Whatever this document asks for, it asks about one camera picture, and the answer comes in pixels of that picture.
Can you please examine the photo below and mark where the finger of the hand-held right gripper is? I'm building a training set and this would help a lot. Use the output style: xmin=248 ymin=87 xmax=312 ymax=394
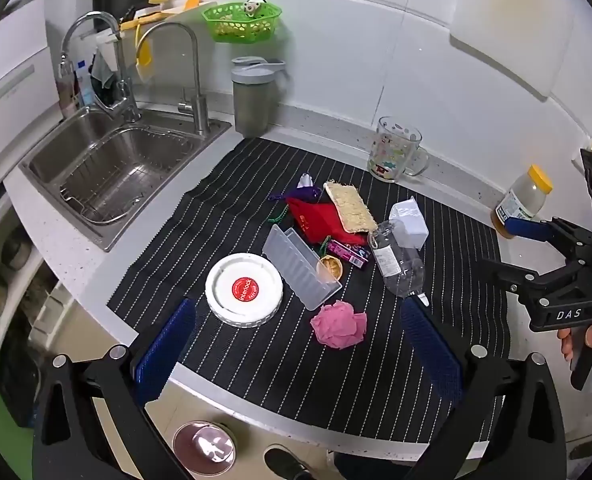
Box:
xmin=505 ymin=216 xmax=592 ymax=262
xmin=477 ymin=257 xmax=572 ymax=295

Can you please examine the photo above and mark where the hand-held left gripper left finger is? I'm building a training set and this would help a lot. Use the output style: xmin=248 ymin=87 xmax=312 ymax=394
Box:
xmin=32 ymin=297 xmax=198 ymax=480

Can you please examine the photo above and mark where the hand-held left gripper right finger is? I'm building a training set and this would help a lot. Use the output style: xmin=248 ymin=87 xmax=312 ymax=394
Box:
xmin=400 ymin=296 xmax=568 ymax=480

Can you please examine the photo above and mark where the red drawstring pouch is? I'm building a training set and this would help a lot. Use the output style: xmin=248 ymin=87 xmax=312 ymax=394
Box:
xmin=268 ymin=197 xmax=372 ymax=256

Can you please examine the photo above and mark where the yellow-lidded honey jar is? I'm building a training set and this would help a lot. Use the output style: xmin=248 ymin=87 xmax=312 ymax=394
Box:
xmin=491 ymin=164 xmax=553 ymax=238

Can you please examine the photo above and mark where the white round lid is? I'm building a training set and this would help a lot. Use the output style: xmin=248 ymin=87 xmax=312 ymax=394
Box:
xmin=205 ymin=253 xmax=283 ymax=328

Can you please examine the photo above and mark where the black white-striped mat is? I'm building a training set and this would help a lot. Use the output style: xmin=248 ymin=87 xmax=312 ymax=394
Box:
xmin=107 ymin=137 xmax=512 ymax=446

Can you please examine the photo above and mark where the clear plastic bottle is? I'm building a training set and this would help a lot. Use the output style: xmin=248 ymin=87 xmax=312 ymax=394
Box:
xmin=367 ymin=220 xmax=431 ymax=306

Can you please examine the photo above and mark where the pink crumpled tissue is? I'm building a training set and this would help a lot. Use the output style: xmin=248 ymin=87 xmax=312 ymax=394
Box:
xmin=310 ymin=300 xmax=368 ymax=350

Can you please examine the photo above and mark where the white plastic cup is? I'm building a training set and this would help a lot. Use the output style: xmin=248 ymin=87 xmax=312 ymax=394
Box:
xmin=388 ymin=196 xmax=429 ymax=250

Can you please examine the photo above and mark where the pink patterned packet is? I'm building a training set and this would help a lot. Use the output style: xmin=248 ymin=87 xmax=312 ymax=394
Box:
xmin=326 ymin=240 xmax=371 ymax=268

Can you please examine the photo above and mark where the brown walnut shell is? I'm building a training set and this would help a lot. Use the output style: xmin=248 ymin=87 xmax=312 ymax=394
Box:
xmin=316 ymin=255 xmax=344 ymax=281

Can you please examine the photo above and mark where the clear ribbed plastic tray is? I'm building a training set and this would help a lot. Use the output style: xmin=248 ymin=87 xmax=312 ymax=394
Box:
xmin=262 ymin=224 xmax=343 ymax=311

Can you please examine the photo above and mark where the printed glass mug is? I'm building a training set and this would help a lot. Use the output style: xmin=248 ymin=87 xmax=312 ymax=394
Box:
xmin=368 ymin=116 xmax=430 ymax=183

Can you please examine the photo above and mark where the person's black shoe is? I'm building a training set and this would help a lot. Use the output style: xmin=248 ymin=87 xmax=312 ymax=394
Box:
xmin=263 ymin=445 xmax=313 ymax=480

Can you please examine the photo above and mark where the beige loofah pad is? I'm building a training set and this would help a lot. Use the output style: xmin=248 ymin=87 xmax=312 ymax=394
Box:
xmin=322 ymin=180 xmax=378 ymax=235

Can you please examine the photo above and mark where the purple cloth scrap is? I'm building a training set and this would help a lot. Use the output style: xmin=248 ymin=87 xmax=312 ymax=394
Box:
xmin=268 ymin=185 xmax=322 ymax=206

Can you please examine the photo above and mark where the stainless steel sink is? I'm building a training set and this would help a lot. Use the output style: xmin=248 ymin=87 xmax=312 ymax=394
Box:
xmin=18 ymin=105 xmax=232 ymax=253

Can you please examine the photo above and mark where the grey lidded container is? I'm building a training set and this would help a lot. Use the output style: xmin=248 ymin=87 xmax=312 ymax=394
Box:
xmin=231 ymin=56 xmax=287 ymax=139

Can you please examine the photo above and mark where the gooseneck steel faucet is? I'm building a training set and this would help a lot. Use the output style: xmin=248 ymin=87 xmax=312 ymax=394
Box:
xmin=135 ymin=21 xmax=211 ymax=137

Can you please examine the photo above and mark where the blue and white bottle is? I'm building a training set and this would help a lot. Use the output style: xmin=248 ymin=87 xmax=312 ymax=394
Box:
xmin=76 ymin=61 xmax=95 ymax=107

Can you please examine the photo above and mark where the pull-out steel faucet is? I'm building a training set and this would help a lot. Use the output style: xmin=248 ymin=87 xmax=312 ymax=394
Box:
xmin=58 ymin=11 xmax=142 ymax=123

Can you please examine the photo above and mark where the dark hanging cloth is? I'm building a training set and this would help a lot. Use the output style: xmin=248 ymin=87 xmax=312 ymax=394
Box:
xmin=91 ymin=50 xmax=120 ymax=90

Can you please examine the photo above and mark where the green plastic basket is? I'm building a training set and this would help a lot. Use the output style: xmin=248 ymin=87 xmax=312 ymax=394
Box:
xmin=201 ymin=2 xmax=283 ymax=43

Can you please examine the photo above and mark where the wire drain rack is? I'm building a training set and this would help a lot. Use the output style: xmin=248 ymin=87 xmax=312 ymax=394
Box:
xmin=58 ymin=127 xmax=209 ymax=226

